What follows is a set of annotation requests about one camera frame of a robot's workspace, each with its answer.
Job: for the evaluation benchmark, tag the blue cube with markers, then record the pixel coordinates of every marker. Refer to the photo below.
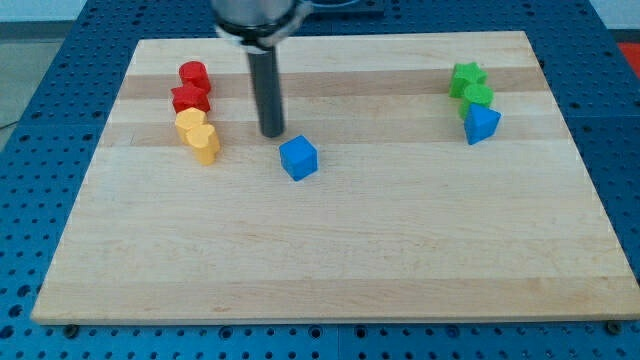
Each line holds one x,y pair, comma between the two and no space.
299,158

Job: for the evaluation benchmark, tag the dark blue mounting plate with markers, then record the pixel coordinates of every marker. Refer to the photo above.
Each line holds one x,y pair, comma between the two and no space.
348,7

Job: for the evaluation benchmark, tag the yellow heart block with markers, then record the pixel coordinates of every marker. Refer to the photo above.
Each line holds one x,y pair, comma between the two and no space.
204,141

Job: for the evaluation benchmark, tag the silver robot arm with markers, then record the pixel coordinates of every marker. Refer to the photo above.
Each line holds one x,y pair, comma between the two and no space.
258,26

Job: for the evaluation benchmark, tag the red cylinder block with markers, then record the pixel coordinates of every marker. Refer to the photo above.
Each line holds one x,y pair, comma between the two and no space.
195,73

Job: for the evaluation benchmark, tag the red star block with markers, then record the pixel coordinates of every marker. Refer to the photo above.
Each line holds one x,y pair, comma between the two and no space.
189,96

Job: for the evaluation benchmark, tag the green star block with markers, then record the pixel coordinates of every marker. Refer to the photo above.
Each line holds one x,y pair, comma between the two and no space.
465,74

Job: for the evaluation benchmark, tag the yellow hexagon block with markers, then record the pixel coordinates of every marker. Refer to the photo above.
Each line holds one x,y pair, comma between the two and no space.
187,120

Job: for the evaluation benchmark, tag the blue triangle block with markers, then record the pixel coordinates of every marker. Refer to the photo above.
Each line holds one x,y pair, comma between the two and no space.
480,123

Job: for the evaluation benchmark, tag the green cylinder block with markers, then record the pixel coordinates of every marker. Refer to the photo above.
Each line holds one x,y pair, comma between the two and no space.
478,94

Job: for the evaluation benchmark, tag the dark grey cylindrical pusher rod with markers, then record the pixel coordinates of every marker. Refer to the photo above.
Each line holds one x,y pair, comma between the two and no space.
267,92

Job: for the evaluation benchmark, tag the light wooden board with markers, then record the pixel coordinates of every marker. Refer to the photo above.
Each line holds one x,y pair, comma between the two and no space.
403,221

